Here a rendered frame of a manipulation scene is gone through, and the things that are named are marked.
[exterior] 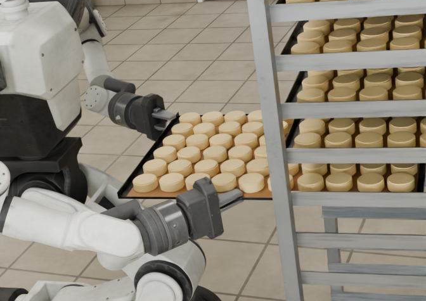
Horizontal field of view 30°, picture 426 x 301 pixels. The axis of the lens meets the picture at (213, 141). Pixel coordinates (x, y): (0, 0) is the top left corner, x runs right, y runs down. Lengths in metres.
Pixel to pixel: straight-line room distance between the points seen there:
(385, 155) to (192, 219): 0.37
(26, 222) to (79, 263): 1.51
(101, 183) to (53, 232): 0.55
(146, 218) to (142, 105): 0.54
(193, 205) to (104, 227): 0.17
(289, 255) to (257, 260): 1.21
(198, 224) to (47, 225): 0.28
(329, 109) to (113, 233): 0.43
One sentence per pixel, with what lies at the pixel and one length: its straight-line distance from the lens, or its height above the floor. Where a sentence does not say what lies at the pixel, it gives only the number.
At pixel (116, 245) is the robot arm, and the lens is 1.41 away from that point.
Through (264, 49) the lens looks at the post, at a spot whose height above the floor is 1.09.
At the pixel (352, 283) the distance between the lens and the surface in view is 1.59.
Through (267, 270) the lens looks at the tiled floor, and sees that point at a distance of 2.69.
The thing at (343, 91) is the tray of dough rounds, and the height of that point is 0.97.
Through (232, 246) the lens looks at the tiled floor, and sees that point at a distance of 2.84.
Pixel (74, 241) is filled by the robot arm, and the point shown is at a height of 0.82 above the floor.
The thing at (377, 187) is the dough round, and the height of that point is 0.79.
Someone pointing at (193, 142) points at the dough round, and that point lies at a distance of 1.75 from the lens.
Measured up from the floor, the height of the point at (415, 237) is 0.70.
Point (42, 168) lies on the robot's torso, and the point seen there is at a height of 0.77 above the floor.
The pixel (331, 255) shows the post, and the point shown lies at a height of 0.37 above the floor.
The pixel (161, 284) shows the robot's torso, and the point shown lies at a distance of 1.86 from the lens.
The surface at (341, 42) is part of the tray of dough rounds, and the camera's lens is 1.43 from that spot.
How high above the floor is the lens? 1.53
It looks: 25 degrees down
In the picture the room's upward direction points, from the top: 9 degrees counter-clockwise
